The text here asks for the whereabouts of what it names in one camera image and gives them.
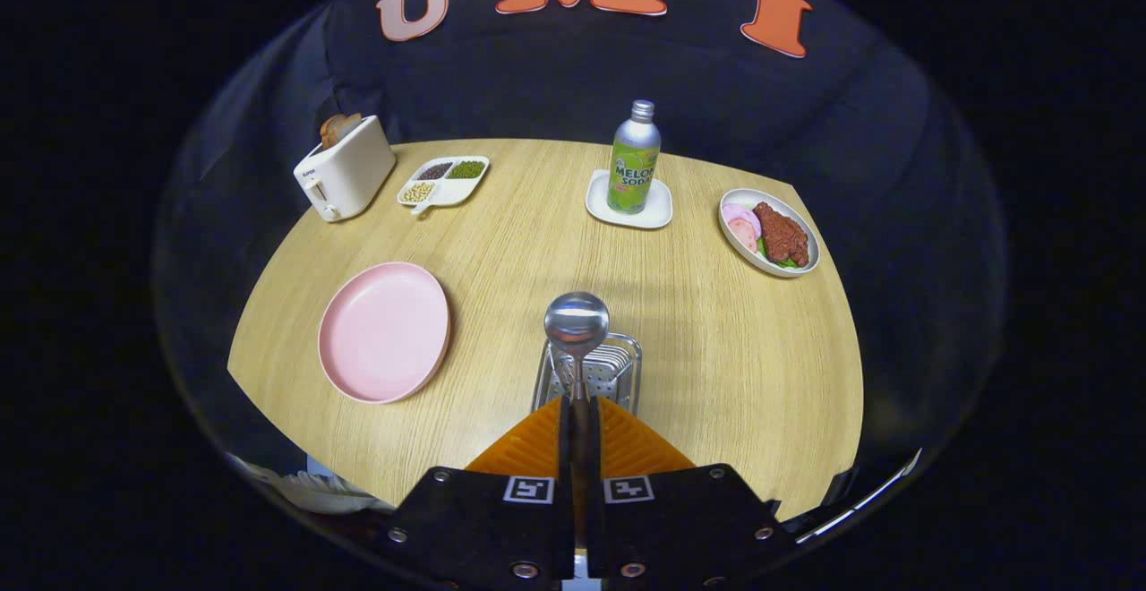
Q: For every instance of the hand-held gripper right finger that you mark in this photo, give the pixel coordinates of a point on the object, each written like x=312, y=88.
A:
x=680, y=528

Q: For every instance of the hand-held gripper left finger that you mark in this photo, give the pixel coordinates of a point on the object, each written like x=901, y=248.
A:
x=483, y=528

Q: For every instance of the pink round plate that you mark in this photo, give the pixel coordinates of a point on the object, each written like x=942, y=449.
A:
x=385, y=331

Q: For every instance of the green lettuce leaf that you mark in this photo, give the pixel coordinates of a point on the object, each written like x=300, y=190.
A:
x=781, y=262

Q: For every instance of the white oval dish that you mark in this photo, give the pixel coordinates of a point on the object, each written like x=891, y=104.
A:
x=730, y=242

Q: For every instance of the pink ham slices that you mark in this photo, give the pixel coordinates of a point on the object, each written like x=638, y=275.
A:
x=741, y=228

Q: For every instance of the brown meat piece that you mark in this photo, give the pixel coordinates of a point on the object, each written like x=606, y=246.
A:
x=783, y=233

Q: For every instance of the white square coaster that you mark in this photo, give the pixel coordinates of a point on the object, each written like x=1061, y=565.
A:
x=658, y=213

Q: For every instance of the white divided dish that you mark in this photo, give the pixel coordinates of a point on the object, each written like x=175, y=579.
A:
x=458, y=191

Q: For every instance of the yellow beans pile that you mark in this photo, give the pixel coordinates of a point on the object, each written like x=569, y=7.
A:
x=418, y=192

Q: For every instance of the green beans pile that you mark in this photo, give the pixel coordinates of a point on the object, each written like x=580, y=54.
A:
x=466, y=169

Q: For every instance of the dark beans pile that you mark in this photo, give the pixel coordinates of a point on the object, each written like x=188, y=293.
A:
x=435, y=171

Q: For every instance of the green soda bottle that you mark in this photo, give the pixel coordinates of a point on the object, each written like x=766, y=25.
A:
x=632, y=170

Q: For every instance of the white toaster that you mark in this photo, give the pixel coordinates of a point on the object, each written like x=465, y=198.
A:
x=354, y=170

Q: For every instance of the brown bread slice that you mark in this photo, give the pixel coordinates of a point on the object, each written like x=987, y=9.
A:
x=338, y=129

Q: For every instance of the black backdrop cloth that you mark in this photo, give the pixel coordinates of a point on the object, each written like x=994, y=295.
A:
x=537, y=81

